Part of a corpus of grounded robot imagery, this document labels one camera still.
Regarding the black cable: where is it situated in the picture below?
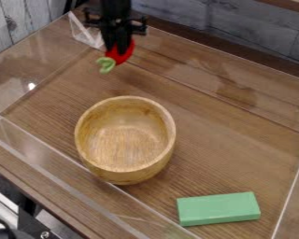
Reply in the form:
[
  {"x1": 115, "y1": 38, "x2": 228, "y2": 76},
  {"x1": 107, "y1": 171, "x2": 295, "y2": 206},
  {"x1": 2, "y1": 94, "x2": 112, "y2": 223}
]
[{"x1": 0, "y1": 216, "x2": 20, "y2": 239}]

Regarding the red felt strawberry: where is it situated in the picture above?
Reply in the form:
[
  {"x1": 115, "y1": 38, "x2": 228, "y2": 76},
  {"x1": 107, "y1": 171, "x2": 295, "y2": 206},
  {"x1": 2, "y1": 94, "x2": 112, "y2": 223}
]
[{"x1": 96, "y1": 40, "x2": 135, "y2": 74}]

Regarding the wooden bowl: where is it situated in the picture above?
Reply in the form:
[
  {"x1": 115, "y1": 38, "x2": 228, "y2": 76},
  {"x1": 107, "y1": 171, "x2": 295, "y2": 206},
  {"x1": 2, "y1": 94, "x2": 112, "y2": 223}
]
[{"x1": 74, "y1": 96, "x2": 177, "y2": 185}]

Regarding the green rectangular block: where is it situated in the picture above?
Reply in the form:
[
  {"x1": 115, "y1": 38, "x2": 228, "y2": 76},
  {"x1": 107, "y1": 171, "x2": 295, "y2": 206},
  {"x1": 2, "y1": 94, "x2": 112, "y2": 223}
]
[{"x1": 177, "y1": 191, "x2": 260, "y2": 227}]

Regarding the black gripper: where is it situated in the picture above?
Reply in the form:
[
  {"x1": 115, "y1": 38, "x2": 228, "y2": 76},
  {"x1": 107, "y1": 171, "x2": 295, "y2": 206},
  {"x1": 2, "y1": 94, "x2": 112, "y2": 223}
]
[{"x1": 82, "y1": 0, "x2": 147, "y2": 55}]

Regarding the clear acrylic enclosure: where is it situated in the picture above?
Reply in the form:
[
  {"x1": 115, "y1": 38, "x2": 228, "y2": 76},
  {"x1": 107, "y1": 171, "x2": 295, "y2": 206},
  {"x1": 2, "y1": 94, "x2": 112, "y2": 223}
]
[{"x1": 0, "y1": 12, "x2": 299, "y2": 239}]

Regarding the black metal bracket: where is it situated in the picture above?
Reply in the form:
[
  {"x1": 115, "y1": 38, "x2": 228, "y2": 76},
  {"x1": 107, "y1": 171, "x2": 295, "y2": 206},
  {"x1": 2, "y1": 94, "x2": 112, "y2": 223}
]
[{"x1": 17, "y1": 208, "x2": 52, "y2": 239}]

